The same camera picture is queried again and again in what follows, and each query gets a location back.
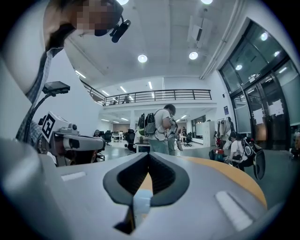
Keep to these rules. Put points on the white locker cabinet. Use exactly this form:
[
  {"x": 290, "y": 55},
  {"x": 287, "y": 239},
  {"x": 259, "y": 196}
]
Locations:
[{"x": 207, "y": 132}]

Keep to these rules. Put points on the white ceiling-mounted unit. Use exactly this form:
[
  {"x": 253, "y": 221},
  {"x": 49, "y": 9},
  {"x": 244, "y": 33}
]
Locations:
[{"x": 199, "y": 29}]

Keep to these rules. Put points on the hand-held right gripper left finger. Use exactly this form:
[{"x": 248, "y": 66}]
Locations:
[{"x": 89, "y": 201}]

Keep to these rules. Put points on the black head-worn camera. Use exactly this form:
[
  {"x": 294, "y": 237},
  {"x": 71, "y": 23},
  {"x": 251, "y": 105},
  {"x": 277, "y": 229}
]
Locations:
[{"x": 120, "y": 30}]

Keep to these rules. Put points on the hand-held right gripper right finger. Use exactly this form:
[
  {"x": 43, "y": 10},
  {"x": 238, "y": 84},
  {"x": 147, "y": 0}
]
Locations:
[{"x": 194, "y": 206}]

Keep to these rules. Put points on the dark-framed glass door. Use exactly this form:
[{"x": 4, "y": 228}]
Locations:
[{"x": 260, "y": 93}]

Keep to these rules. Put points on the red box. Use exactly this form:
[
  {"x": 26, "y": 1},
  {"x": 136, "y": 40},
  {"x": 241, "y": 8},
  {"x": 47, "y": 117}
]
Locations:
[{"x": 218, "y": 154}]

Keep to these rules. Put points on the blue wall poster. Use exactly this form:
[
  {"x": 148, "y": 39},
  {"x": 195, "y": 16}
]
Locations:
[{"x": 226, "y": 110}]

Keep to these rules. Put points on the person's head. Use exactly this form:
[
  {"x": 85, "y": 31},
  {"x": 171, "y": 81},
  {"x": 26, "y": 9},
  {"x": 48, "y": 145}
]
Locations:
[{"x": 68, "y": 16}]

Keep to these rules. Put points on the round ceiling light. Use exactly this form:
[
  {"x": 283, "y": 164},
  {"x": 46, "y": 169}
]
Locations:
[
  {"x": 206, "y": 1},
  {"x": 193, "y": 55},
  {"x": 142, "y": 58},
  {"x": 122, "y": 1}
]

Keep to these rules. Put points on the white desk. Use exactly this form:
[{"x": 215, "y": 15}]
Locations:
[{"x": 142, "y": 146}]

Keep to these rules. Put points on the black device on gooseneck arm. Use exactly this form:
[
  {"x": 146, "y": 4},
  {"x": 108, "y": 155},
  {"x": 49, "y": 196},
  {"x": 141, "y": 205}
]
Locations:
[{"x": 56, "y": 87}]

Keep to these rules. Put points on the black mesh office chair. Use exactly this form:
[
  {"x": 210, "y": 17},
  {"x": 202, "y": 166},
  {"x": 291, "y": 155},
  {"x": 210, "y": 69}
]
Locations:
[{"x": 259, "y": 164}]

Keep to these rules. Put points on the coat rack with clothes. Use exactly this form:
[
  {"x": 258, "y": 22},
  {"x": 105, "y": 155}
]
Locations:
[{"x": 225, "y": 131}]

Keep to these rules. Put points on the black balcony railing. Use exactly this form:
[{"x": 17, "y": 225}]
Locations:
[{"x": 164, "y": 95}]

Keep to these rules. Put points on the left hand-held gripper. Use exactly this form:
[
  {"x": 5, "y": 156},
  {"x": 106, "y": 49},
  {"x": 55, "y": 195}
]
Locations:
[{"x": 50, "y": 125}]

